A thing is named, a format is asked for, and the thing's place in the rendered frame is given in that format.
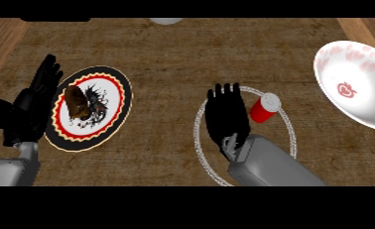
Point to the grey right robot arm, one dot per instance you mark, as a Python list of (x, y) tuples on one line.
[(269, 163)]

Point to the round black-rimmed patterned placemat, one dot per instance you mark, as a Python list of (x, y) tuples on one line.
[(89, 108)]

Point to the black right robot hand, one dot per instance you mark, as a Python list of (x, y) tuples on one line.
[(226, 114)]

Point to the white round object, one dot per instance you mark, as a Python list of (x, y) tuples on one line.
[(165, 20)]

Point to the white bowl with red print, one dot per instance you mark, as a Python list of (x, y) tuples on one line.
[(347, 82)]

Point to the red can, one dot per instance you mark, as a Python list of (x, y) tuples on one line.
[(264, 107)]

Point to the brown squash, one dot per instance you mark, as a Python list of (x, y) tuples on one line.
[(78, 103)]

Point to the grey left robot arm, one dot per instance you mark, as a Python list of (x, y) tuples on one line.
[(19, 165)]

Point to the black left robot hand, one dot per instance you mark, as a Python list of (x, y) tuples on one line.
[(31, 107)]

